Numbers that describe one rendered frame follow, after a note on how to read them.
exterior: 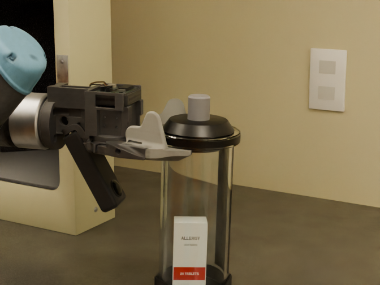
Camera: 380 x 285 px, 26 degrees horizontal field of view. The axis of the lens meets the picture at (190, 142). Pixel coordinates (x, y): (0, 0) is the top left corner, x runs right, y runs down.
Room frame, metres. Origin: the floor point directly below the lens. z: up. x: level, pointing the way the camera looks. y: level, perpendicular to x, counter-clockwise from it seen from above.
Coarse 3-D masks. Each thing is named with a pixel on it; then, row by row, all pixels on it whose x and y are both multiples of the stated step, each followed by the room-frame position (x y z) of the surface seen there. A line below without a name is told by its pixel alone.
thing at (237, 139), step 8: (168, 144) 0.98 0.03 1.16; (176, 144) 0.97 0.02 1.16; (184, 144) 0.97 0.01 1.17; (192, 144) 0.96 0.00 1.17; (200, 144) 0.96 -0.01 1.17; (208, 144) 0.97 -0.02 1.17; (216, 144) 0.97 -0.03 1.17; (224, 144) 0.97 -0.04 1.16; (232, 144) 0.98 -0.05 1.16; (160, 280) 1.00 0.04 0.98
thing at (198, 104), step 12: (192, 96) 1.01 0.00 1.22; (204, 96) 1.01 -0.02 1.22; (192, 108) 1.01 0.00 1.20; (204, 108) 1.01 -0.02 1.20; (168, 120) 1.01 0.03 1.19; (180, 120) 1.00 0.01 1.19; (192, 120) 1.01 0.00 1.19; (204, 120) 1.01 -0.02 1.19; (216, 120) 1.01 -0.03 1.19; (168, 132) 0.99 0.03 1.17; (180, 132) 0.98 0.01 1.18; (192, 132) 0.98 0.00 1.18; (204, 132) 0.98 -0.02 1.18; (216, 132) 0.98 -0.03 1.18; (228, 132) 0.99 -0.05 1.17
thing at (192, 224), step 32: (192, 160) 0.97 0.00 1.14; (224, 160) 0.99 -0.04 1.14; (160, 192) 1.02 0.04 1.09; (192, 192) 0.97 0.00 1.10; (224, 192) 0.99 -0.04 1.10; (160, 224) 1.01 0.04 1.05; (192, 224) 0.97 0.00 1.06; (224, 224) 0.99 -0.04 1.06; (160, 256) 1.01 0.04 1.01; (192, 256) 0.97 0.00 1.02; (224, 256) 0.99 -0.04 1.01
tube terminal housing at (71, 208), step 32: (64, 0) 1.28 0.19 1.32; (96, 0) 1.33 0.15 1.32; (64, 32) 1.28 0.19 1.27; (96, 32) 1.33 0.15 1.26; (96, 64) 1.33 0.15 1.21; (64, 160) 1.28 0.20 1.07; (0, 192) 1.35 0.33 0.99; (32, 192) 1.32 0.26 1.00; (64, 192) 1.28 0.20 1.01; (32, 224) 1.32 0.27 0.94; (64, 224) 1.28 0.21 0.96; (96, 224) 1.32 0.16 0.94
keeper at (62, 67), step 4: (60, 56) 1.28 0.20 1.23; (64, 56) 1.28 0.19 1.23; (60, 60) 1.28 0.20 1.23; (64, 60) 1.28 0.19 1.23; (60, 64) 1.28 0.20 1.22; (64, 64) 1.28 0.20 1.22; (60, 68) 1.28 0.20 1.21; (64, 68) 1.28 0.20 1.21; (60, 72) 1.28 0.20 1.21; (64, 72) 1.28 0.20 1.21; (60, 76) 1.28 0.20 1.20; (64, 76) 1.28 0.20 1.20; (60, 80) 1.28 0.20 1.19; (64, 80) 1.28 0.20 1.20; (68, 84) 1.27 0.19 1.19
